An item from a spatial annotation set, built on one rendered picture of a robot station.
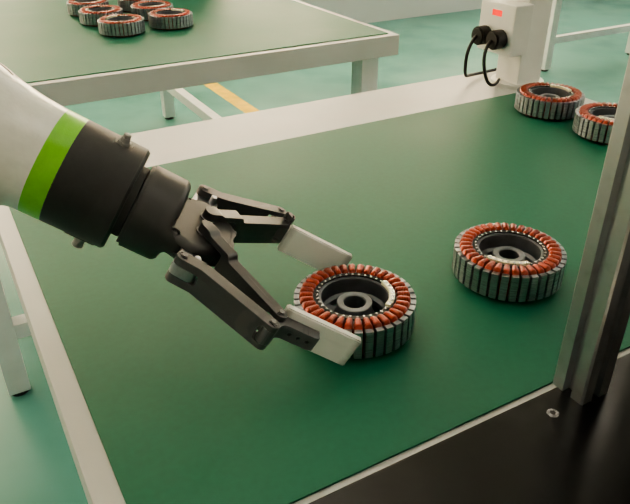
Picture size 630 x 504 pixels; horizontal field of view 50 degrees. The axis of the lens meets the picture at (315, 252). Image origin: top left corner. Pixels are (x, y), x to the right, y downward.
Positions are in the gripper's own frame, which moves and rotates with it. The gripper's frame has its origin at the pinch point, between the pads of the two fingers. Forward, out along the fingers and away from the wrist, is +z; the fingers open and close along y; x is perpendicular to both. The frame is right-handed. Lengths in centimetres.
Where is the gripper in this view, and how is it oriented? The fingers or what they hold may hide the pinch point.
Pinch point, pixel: (337, 300)
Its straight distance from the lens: 62.5
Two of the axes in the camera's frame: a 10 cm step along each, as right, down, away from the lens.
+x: 5.0, -7.5, -4.4
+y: 0.1, 5.1, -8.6
